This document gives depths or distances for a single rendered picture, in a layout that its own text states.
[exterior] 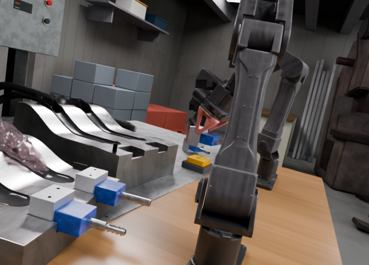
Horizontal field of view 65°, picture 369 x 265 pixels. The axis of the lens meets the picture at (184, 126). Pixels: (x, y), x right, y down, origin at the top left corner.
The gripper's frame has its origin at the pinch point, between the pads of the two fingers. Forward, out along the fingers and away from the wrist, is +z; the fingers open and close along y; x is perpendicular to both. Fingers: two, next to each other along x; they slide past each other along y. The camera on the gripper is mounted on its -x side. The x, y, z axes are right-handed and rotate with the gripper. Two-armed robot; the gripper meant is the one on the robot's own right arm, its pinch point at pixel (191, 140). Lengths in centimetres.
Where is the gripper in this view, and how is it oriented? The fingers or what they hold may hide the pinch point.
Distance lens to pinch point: 117.2
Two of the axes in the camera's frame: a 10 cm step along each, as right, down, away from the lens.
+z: -4.7, 7.4, 4.9
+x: 4.5, 6.7, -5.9
